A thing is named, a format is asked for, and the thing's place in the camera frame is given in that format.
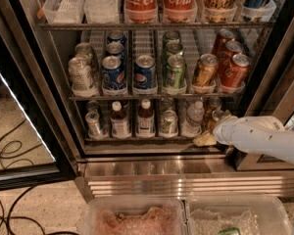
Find white can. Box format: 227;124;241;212
74;42;98;70
69;57;98;97

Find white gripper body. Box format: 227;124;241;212
212;115;261;152

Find clear plastic bin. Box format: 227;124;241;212
185;194;292;235
79;196;187;235

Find clear plastic bin left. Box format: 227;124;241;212
79;196;187;235

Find green can bottom back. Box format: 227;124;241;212
160;98;175;114

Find silver can bottom front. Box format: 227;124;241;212
85;111;104;136

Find empty clear tray top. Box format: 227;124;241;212
42;0;85;24

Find gold can top shelf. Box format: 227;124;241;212
203;0;234;23

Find red coke can front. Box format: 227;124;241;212
220;54;251;88

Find green can middle back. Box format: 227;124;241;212
163;30;181;45

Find green can in bin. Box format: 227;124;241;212
218;227;241;235

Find white can middle front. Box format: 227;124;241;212
69;57;98;97

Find coca cola bottle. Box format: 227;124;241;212
124;0;158;24
163;0;193;23

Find green can bottom front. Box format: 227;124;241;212
160;110;178;137

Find orange can bottom front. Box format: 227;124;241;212
207;110;223;131

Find red coke can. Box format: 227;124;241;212
218;41;244;75
212;28;236;55
220;54;251;88

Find clear water bottle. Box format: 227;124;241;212
183;101;204;137

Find brown tea bottle right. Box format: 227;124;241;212
136;99;155;138

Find clear plastic bin right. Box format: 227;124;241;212
185;194;292;235

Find blue pepsi can single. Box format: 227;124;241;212
133;55;156;90

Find white bottle top shelf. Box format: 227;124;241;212
84;0;120;24

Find blue pepsi can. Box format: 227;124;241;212
107;30;126;45
106;42;125;60
102;56;126;95

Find coca cola bottle left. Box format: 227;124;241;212
124;0;158;24

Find orange can bottom back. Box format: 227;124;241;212
204;97;222;118

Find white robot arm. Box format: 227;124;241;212
193;115;294;165

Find brown tea bottle left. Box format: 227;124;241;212
110;101;131;139

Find black floor cable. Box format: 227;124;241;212
0;98;79;235

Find orange can middle shelf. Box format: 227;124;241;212
192;54;219;87

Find blue pepsi can back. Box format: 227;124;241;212
107;30;126;45

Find silver can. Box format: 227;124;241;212
85;111;104;136
86;100;100;112

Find white can middle back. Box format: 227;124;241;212
74;42;98;70

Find blue pepsi can middle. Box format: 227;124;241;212
106;42;125;60

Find red coke can back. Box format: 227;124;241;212
212;28;236;55

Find green can middle front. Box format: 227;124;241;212
163;55;186;95

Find fridge glass door left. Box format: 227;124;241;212
0;8;75;191

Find blue pepsi can front left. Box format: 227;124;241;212
102;56;126;95

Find brown tea bottle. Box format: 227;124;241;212
110;101;131;139
136;99;155;138

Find silver can bottom back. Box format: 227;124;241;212
86;100;100;112

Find stainless steel fridge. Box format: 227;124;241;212
0;0;294;204

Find orange can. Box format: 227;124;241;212
204;97;222;118
207;110;223;131

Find coca cola bottle right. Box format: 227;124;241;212
163;0;193;23

